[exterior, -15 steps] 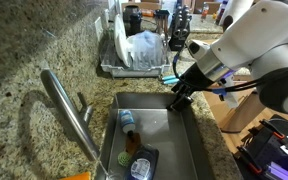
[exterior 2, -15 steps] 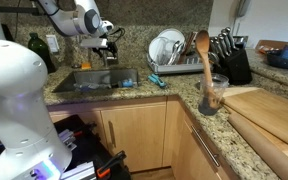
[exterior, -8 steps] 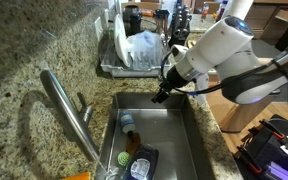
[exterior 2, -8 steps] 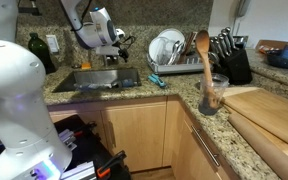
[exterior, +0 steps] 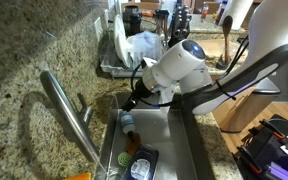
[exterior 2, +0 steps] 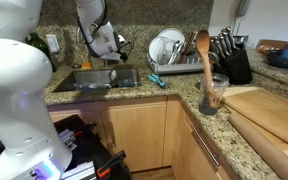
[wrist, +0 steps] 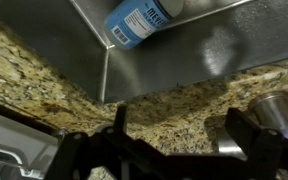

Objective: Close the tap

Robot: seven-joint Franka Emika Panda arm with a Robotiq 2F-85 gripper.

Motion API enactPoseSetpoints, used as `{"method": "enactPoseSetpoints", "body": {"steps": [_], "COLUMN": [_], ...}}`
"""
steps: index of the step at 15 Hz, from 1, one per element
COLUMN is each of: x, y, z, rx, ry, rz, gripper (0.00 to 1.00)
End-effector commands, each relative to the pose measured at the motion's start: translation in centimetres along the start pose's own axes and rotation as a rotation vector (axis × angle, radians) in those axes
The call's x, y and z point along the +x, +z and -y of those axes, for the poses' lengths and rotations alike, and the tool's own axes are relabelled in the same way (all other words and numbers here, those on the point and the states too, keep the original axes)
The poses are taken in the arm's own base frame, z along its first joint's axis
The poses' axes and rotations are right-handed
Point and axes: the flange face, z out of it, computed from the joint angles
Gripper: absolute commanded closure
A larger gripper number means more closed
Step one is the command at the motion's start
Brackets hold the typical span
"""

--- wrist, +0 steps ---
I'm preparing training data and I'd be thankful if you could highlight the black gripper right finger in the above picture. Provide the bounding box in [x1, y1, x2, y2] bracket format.
[183, 106, 288, 180]

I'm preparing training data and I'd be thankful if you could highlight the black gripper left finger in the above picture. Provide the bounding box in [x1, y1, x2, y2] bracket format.
[44, 104, 172, 180]

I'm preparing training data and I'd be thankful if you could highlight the stainless steel faucet handle lever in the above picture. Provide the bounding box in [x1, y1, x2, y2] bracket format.
[248, 90, 288, 142]

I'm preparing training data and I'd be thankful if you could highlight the grey dish drying rack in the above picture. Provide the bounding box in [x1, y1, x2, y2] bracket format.
[0, 108, 60, 180]

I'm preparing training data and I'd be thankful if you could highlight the stainless steel sink basin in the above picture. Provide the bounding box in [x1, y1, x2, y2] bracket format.
[0, 0, 288, 105]

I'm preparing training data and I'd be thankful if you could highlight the blue labelled cleaner bottle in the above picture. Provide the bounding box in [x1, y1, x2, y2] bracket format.
[104, 0, 185, 51]

